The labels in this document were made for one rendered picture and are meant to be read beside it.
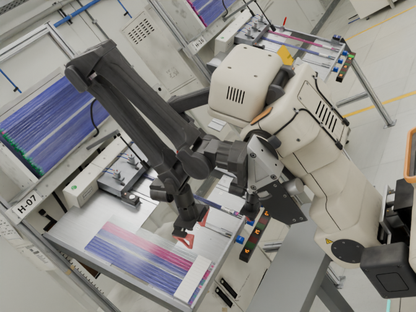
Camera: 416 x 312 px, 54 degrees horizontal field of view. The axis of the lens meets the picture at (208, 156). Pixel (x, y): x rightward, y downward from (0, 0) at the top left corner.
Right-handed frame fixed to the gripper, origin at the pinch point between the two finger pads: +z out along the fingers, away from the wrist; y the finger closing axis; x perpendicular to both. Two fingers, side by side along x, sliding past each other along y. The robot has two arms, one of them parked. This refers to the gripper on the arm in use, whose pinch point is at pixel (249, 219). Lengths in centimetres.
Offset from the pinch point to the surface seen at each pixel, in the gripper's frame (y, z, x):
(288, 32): -162, 0, -44
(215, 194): -6.1, 1.5, -20.0
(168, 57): -96, 3, -102
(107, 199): 20, 2, -62
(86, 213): 31, 2, -64
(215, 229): 10.6, 1.5, -10.8
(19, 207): 48, -12, -81
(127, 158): 0, -6, -64
